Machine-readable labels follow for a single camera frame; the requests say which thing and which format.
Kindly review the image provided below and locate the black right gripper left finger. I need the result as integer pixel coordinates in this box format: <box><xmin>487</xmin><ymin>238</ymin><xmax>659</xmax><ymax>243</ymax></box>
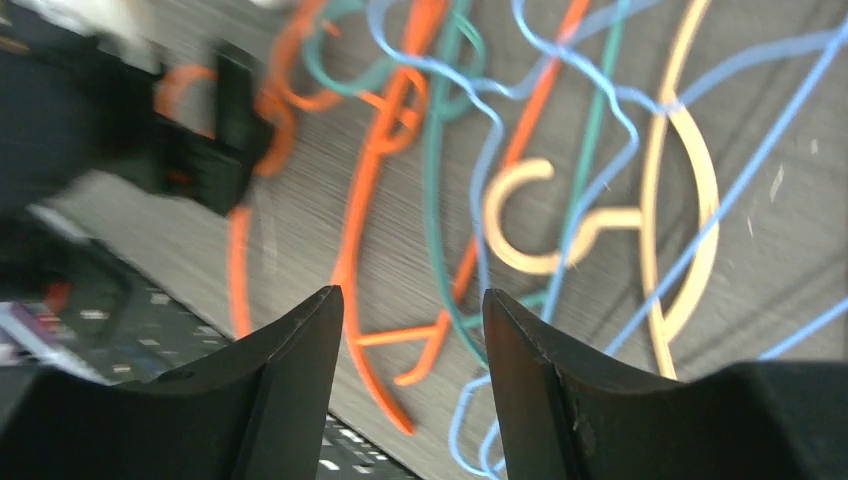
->
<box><xmin>1</xmin><ymin>286</ymin><xmax>344</xmax><ymax>479</ymax></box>

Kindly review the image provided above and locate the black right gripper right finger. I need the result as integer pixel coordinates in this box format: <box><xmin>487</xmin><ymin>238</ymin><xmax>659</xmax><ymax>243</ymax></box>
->
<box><xmin>483</xmin><ymin>289</ymin><xmax>847</xmax><ymax>479</ymax></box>

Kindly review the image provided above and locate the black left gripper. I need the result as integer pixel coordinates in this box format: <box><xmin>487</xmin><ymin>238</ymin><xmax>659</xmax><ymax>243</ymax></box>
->
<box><xmin>0</xmin><ymin>0</ymin><xmax>276</xmax><ymax>306</ymax></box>

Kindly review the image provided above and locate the blue wire hanger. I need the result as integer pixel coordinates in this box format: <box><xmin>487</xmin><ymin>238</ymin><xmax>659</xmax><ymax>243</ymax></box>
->
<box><xmin>449</xmin><ymin>19</ymin><xmax>848</xmax><ymax>480</ymax></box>
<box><xmin>366</xmin><ymin>1</ymin><xmax>659</xmax><ymax>292</ymax></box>

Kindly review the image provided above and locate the orange plastic hanger right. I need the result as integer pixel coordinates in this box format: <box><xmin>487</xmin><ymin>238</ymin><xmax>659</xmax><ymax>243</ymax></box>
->
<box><xmin>278</xmin><ymin>0</ymin><xmax>591</xmax><ymax>437</ymax></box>

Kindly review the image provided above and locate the beige plastic hanger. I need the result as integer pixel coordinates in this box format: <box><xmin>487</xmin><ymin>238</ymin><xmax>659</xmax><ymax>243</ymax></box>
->
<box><xmin>483</xmin><ymin>0</ymin><xmax>721</xmax><ymax>381</ymax></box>

